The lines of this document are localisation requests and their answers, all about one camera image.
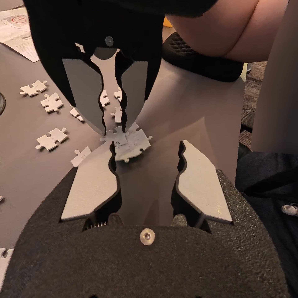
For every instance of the black padded rest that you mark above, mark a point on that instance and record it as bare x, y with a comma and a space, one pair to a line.
200, 62

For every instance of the yellow plastic bin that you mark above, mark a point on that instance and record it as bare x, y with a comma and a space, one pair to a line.
168, 22

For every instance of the printed instruction leaflet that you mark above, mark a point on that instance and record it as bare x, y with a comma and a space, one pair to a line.
16, 32

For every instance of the scatter of white puzzle pieces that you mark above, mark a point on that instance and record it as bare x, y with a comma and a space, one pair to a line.
52, 102

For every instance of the black round puzzle stand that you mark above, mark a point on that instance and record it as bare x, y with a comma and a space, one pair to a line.
1, 102

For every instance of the person's dark trousers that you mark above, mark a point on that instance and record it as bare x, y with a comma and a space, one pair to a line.
267, 232

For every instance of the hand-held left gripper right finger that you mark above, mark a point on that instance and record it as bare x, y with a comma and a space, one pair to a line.
200, 188

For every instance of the person's right forearm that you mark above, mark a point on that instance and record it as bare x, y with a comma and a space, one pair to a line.
221, 28

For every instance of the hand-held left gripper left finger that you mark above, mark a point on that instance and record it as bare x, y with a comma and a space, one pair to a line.
93, 188

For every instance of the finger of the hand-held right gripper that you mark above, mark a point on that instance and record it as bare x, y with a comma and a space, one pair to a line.
136, 88
83, 88

